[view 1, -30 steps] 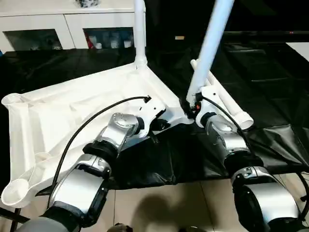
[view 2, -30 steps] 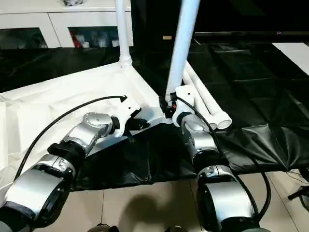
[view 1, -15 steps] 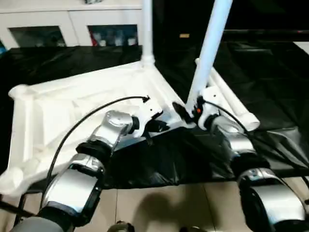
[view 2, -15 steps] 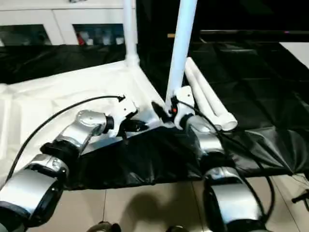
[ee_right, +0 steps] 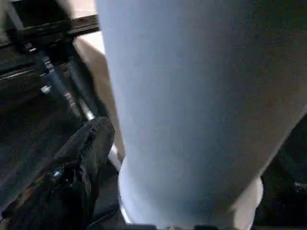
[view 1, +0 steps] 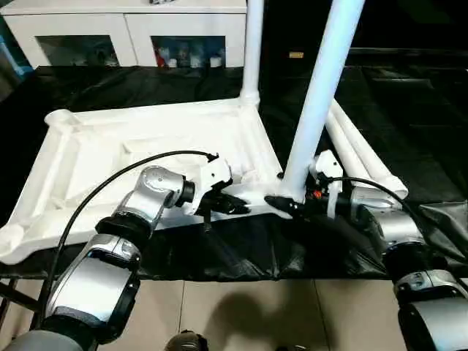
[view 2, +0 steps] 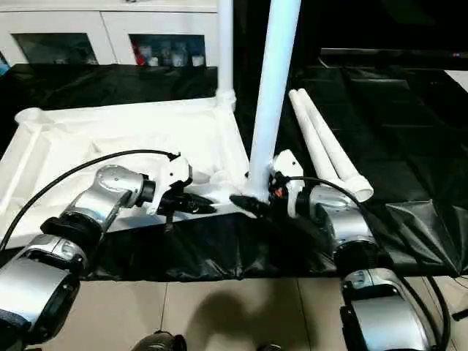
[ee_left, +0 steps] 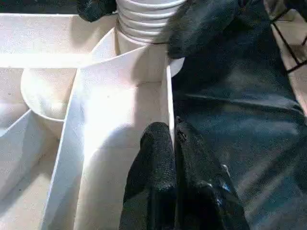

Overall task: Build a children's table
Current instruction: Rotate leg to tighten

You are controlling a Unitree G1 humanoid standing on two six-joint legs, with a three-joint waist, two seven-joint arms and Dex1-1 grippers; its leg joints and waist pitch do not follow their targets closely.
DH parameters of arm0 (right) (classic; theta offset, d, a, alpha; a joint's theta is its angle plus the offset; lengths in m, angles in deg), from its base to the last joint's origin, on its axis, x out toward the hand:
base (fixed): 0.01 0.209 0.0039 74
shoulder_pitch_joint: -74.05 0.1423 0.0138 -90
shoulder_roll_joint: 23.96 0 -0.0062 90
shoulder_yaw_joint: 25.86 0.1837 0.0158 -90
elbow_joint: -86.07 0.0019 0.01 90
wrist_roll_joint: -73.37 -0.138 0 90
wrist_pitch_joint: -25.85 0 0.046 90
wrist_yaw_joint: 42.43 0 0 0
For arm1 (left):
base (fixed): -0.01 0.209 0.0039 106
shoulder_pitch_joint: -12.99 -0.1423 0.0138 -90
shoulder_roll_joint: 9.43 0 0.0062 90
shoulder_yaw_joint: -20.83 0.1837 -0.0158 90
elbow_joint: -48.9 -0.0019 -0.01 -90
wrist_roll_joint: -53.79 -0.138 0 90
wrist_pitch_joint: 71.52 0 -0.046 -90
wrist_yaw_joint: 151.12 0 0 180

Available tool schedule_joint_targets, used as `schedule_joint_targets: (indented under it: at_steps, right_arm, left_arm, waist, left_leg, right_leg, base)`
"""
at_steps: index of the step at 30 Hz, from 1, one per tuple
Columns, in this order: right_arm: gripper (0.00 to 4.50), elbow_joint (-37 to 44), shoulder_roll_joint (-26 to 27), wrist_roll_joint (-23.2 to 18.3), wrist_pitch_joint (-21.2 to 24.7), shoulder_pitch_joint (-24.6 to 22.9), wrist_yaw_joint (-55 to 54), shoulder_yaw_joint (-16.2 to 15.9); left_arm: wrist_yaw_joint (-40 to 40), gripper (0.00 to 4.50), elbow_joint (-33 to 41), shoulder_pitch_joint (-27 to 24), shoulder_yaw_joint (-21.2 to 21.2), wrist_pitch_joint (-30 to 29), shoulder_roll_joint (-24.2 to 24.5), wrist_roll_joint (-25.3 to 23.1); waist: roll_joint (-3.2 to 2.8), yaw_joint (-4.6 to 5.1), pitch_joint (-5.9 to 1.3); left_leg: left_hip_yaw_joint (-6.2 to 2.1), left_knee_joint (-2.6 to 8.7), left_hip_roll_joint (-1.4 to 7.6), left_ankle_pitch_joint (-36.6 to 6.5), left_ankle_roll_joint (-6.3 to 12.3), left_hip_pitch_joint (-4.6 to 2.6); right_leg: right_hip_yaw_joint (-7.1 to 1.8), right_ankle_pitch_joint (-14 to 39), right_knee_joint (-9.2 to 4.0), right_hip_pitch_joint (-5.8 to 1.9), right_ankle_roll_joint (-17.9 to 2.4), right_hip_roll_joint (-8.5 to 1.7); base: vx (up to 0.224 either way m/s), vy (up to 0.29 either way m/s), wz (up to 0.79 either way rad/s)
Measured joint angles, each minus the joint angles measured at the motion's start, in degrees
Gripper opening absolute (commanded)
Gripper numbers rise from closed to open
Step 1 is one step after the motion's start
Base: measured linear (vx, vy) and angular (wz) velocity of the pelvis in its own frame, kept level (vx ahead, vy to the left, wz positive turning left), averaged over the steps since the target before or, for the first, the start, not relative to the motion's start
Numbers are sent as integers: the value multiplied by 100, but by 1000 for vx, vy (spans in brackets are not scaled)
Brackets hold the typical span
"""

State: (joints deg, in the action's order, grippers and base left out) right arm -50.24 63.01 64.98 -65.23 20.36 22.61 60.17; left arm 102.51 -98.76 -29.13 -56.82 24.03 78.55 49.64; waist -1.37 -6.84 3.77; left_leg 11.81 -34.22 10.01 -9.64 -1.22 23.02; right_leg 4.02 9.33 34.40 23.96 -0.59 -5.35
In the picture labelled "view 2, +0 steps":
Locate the white plastic table top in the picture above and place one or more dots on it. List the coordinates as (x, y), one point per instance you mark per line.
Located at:
(91, 128)

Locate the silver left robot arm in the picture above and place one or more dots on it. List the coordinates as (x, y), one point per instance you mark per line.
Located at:
(95, 194)

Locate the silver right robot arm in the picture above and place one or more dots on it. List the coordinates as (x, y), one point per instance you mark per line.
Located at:
(347, 219)

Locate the black mat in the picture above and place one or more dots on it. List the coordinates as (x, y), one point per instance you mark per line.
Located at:
(402, 146)

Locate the small white box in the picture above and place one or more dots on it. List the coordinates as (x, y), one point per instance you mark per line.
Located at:
(197, 60)

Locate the dark rounded robot part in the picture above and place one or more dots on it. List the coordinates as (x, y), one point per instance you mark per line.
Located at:
(271, 347)
(162, 342)

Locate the small white jar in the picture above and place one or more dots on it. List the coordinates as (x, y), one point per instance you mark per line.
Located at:
(153, 61)

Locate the white bottle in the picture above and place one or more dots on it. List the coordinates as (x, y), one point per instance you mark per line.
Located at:
(179, 58)

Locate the red bottle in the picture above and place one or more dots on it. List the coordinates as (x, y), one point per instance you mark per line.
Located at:
(138, 56)

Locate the white cabinet with glass doors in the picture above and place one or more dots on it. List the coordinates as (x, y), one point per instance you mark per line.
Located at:
(102, 22)

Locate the grey robot torso cover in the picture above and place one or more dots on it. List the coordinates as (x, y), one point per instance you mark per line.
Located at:
(11, 329)

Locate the blue box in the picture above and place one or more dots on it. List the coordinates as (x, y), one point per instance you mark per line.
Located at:
(3, 64)

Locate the thin black rod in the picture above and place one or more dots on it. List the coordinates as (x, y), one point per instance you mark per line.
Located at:
(461, 315)

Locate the white flat board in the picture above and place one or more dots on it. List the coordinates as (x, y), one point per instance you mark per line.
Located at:
(460, 77)

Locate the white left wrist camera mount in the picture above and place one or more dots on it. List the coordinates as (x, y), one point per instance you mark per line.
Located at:
(175, 172)

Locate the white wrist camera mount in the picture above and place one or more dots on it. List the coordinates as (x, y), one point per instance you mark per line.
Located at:
(175, 172)
(289, 168)

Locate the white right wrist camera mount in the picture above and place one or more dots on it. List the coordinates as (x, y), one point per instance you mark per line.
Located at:
(289, 168)

